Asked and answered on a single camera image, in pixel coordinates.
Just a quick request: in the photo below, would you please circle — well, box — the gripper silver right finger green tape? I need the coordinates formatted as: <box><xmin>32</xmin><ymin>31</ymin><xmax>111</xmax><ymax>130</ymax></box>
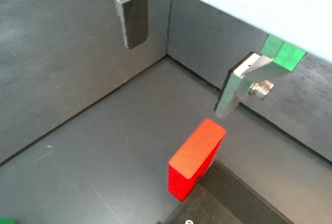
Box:
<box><xmin>215</xmin><ymin>35</ymin><xmax>306</xmax><ymax>118</ymax></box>

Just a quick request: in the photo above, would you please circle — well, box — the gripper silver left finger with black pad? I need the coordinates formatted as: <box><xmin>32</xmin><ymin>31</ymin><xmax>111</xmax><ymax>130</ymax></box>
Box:
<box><xmin>114</xmin><ymin>0</ymin><xmax>147</xmax><ymax>49</ymax></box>

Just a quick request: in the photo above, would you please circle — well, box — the red double-square peg block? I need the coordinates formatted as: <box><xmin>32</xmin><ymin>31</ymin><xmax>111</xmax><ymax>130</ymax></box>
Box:
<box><xmin>167</xmin><ymin>118</ymin><xmax>226</xmax><ymax>201</ymax></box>

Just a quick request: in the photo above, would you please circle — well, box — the green shape sorting board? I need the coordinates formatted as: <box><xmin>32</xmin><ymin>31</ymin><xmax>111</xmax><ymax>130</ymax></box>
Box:
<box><xmin>0</xmin><ymin>217</ymin><xmax>17</xmax><ymax>224</ymax></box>

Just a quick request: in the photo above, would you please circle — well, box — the black block holder stand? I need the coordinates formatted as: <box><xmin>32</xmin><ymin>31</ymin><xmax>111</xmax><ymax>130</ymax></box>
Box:
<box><xmin>155</xmin><ymin>160</ymin><xmax>294</xmax><ymax>224</ymax></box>

